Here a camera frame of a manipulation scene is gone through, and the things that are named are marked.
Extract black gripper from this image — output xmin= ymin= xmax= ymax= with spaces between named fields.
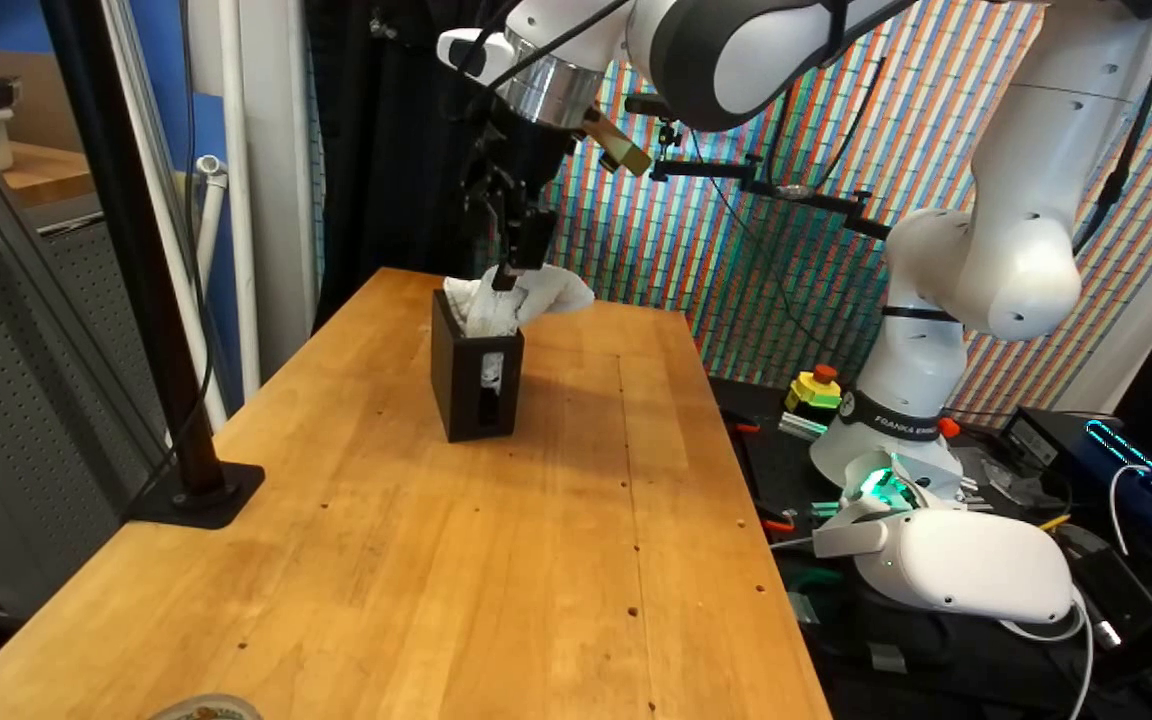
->
xmin=458 ymin=110 xmax=577 ymax=292

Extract white terry towel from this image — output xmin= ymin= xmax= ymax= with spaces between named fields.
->
xmin=439 ymin=261 xmax=598 ymax=341

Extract black perforated box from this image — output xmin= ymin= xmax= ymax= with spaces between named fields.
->
xmin=423 ymin=286 xmax=532 ymax=449

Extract black curtain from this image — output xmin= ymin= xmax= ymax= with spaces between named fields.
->
xmin=303 ymin=0 xmax=555 ymax=334

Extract white pipe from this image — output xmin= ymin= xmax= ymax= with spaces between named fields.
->
xmin=182 ymin=149 xmax=234 ymax=433

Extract yellow red emergency button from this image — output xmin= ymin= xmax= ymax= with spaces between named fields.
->
xmin=783 ymin=359 xmax=849 ymax=419

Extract black pole stand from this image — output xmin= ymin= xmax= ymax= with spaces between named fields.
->
xmin=36 ymin=0 xmax=268 ymax=533

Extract wooden shelf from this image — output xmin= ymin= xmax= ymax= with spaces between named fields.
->
xmin=0 ymin=135 xmax=99 ymax=238

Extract grey perforated metal panel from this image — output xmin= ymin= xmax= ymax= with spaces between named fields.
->
xmin=0 ymin=212 xmax=175 ymax=626

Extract white VR headset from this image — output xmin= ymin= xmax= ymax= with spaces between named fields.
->
xmin=809 ymin=503 xmax=1093 ymax=631

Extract black equipment cart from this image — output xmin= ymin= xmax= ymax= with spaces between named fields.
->
xmin=711 ymin=376 xmax=1152 ymax=720

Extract black case blue edges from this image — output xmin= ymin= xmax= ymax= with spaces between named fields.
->
xmin=1080 ymin=411 xmax=1152 ymax=579

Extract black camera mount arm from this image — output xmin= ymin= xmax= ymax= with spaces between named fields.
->
xmin=647 ymin=152 xmax=897 ymax=246

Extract aluminium frame post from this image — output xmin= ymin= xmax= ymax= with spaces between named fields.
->
xmin=92 ymin=0 xmax=229 ymax=433

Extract aluminium frame rail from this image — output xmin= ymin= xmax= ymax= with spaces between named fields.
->
xmin=0 ymin=86 xmax=175 ymax=464

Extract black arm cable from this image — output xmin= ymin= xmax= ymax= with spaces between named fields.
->
xmin=1070 ymin=0 xmax=1152 ymax=247

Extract white headset cable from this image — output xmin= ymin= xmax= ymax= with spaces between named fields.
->
xmin=994 ymin=583 xmax=1105 ymax=720

